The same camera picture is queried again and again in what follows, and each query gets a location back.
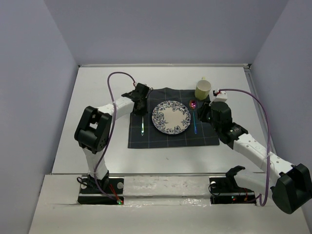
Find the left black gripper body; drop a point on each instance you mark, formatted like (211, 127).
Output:
(143, 110)

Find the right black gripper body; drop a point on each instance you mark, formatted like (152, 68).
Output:
(205, 115)

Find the iridescent spoon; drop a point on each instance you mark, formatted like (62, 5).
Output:
(193, 105)

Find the pale yellow paper cup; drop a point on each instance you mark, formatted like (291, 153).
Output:
(203, 88)

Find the iridescent fork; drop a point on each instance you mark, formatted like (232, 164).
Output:
(142, 126)

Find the blue floral plate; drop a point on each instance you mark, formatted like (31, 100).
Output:
(171, 117)

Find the dark checked cloth napkin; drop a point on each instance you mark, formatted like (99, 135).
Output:
(153, 138)

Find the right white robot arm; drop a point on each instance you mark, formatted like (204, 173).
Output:
(288, 185)

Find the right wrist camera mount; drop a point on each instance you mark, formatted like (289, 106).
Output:
(218, 96)

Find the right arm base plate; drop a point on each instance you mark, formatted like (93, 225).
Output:
(224, 190)

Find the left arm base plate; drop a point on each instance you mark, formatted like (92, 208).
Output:
(89, 194)

